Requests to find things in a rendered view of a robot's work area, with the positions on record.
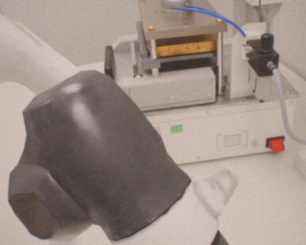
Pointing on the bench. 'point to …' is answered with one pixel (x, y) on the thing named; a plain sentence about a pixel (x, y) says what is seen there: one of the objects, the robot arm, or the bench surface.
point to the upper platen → (185, 47)
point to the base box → (225, 131)
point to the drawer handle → (109, 61)
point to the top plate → (180, 18)
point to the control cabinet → (266, 7)
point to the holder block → (189, 65)
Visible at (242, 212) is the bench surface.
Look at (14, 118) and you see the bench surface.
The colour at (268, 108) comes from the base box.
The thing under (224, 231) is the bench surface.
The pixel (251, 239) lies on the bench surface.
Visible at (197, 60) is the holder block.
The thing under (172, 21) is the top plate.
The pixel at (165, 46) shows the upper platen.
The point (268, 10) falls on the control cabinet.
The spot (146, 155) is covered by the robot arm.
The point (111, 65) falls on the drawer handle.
